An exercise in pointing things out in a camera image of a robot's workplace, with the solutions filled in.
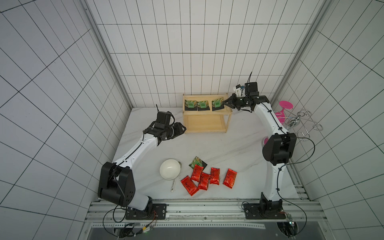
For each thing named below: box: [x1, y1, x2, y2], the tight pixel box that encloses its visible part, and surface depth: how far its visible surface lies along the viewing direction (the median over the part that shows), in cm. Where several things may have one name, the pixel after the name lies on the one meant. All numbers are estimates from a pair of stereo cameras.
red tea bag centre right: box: [210, 167, 220, 186], surface depth 84 cm
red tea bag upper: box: [191, 164, 204, 183], surface depth 85 cm
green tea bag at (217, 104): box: [211, 97, 225, 111], surface depth 93 cm
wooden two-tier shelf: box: [183, 93, 233, 134], surface depth 106 cm
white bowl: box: [159, 159, 182, 180], surface depth 85 cm
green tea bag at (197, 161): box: [188, 156, 208, 170], surface depth 91 cm
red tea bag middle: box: [198, 172, 211, 191], surface depth 83 cm
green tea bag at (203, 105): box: [197, 100, 210, 111], surface depth 94 cm
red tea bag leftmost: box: [180, 175, 199, 197], surface depth 81 cm
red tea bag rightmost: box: [223, 168, 238, 189], surface depth 84 cm
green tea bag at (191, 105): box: [184, 99, 198, 111], surface depth 94 cm
